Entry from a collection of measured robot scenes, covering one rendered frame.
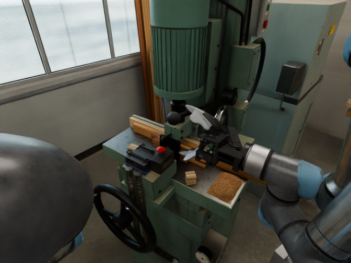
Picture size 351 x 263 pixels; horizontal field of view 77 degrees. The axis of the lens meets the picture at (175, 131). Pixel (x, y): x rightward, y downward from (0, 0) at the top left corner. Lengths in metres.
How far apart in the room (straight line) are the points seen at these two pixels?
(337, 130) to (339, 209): 2.70
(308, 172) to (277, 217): 0.12
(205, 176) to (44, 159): 0.69
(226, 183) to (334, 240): 0.37
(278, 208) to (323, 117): 2.60
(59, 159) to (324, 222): 0.44
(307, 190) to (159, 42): 0.54
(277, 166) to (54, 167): 0.44
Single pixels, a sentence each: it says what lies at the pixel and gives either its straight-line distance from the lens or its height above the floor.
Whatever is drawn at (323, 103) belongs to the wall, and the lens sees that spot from 3.06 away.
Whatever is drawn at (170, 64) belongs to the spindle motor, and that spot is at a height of 1.28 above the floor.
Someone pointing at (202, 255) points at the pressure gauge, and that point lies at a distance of 0.90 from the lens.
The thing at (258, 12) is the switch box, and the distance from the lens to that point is 0.93.
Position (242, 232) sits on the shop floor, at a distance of 1.81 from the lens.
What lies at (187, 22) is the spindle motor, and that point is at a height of 1.40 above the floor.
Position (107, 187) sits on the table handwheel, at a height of 0.95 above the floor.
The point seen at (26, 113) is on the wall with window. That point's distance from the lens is 2.05.
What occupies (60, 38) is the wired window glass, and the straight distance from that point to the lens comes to 2.10.
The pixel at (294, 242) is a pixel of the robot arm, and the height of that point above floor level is 1.05.
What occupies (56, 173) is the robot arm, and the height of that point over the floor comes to 1.36.
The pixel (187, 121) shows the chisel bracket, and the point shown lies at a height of 1.03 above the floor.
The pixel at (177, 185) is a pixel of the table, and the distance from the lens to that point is 0.81.
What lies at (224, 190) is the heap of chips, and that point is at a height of 0.92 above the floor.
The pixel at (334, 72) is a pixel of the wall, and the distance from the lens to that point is 2.95.
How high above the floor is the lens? 1.47
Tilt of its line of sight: 33 degrees down
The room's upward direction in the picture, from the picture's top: straight up
